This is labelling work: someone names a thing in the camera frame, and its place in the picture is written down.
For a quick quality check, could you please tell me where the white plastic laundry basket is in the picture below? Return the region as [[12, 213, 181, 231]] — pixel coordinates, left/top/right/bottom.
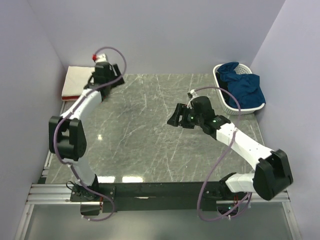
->
[[212, 63, 265, 116]]

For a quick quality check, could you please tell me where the folded red t shirt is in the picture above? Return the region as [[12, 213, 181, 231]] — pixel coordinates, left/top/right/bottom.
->
[[61, 95, 80, 102]]

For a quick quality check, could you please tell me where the crumpled blue t shirt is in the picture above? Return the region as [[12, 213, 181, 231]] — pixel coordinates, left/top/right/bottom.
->
[[217, 62, 266, 110]]

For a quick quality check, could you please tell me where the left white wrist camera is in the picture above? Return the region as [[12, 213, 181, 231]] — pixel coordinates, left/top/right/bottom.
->
[[92, 53, 109, 64]]

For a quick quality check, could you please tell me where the aluminium extrusion rail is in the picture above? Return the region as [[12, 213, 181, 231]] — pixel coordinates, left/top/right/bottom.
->
[[26, 159, 292, 205]]

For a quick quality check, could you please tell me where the cream white t shirt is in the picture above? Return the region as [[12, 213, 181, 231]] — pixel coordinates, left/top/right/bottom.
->
[[61, 66, 95, 96]]

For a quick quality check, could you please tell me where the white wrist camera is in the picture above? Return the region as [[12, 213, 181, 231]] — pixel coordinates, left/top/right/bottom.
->
[[187, 89, 199, 108], [92, 53, 109, 64]]

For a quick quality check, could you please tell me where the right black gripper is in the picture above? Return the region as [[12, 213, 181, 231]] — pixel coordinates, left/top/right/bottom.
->
[[167, 103, 204, 130]]

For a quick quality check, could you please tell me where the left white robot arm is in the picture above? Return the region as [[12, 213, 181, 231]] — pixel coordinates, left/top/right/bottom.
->
[[48, 61, 125, 201]]

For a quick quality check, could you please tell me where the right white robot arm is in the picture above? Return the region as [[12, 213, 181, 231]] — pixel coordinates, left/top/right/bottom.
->
[[167, 96, 294, 201]]

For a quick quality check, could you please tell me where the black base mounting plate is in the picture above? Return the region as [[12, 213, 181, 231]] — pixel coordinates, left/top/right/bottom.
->
[[66, 180, 247, 216]]

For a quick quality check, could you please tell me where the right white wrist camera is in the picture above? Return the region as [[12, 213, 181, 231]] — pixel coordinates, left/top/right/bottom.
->
[[187, 89, 199, 108]]

